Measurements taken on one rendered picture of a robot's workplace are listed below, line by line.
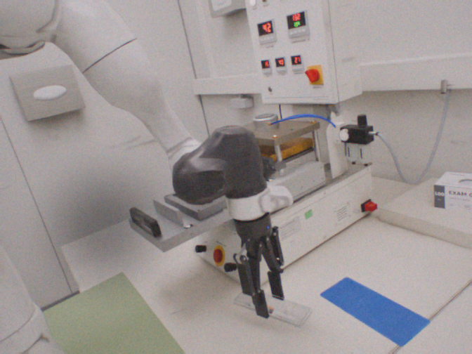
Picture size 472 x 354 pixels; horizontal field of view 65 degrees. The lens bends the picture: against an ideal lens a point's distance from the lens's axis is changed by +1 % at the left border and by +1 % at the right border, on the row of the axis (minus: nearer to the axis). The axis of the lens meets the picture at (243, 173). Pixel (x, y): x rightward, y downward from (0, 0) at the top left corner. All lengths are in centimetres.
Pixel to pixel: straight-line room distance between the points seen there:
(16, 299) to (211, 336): 43
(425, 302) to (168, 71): 212
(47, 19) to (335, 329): 78
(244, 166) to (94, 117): 187
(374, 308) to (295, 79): 69
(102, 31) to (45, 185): 190
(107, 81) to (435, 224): 92
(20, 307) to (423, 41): 130
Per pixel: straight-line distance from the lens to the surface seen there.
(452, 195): 123
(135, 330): 83
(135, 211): 101
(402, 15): 145
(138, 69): 65
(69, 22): 65
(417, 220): 120
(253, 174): 70
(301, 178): 104
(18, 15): 60
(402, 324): 90
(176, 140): 78
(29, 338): 73
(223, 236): 111
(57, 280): 267
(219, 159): 68
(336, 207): 117
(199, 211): 93
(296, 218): 105
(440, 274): 105
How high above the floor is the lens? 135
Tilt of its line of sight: 18 degrees down
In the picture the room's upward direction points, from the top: 12 degrees counter-clockwise
